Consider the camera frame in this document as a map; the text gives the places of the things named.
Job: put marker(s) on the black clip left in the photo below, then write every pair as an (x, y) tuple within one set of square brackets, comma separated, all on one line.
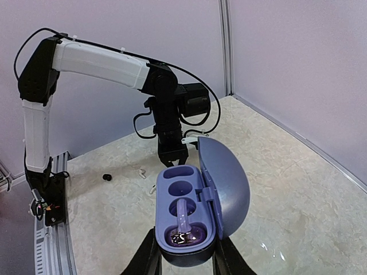
[(107, 177)]

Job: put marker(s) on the aluminium front rail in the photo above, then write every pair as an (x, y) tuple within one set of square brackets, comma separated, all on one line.
[(53, 253)]

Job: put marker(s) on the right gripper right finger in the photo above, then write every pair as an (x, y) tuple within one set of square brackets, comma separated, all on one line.
[(227, 260)]

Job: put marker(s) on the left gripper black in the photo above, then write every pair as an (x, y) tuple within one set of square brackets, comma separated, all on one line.
[(172, 152)]

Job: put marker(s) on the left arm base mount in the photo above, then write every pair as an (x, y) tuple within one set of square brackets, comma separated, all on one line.
[(48, 190)]

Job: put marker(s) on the purple earbud charging case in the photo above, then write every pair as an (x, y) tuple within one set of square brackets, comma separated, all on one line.
[(210, 201)]

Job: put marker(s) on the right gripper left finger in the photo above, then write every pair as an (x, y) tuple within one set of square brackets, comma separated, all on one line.
[(148, 259)]

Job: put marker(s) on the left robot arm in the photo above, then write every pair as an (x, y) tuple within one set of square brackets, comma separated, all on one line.
[(170, 102)]

